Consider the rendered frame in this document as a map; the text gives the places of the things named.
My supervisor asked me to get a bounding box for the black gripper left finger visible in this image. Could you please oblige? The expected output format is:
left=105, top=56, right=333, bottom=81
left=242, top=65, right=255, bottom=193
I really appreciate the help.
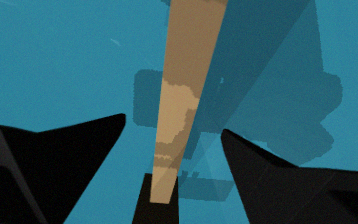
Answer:
left=0, top=113, right=126, bottom=224

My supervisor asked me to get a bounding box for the long wooden rail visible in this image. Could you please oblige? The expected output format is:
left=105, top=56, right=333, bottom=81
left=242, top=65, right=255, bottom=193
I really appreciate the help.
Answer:
left=150, top=0, right=228, bottom=204

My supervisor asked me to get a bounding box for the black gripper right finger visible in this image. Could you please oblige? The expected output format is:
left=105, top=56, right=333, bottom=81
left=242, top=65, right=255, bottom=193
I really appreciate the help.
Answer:
left=221, top=129, right=358, bottom=224

